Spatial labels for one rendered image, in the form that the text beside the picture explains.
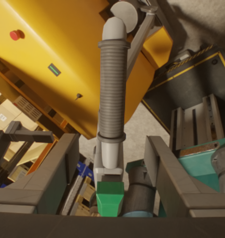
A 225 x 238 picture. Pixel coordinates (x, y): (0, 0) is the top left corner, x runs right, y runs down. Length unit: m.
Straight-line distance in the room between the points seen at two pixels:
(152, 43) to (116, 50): 1.01
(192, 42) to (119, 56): 1.40
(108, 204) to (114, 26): 0.22
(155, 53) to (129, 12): 0.31
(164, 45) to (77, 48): 0.62
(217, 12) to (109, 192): 1.46
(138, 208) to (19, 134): 0.66
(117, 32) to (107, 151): 0.15
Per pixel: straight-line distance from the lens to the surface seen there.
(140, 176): 0.96
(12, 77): 1.30
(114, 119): 0.22
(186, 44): 1.60
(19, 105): 1.00
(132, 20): 1.11
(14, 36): 0.86
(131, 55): 0.59
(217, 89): 1.43
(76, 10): 0.96
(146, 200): 0.92
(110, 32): 0.22
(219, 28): 1.59
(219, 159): 0.79
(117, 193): 0.25
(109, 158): 0.24
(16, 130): 0.42
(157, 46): 1.23
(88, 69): 0.84
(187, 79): 1.36
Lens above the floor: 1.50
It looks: 43 degrees down
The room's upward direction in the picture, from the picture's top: 157 degrees counter-clockwise
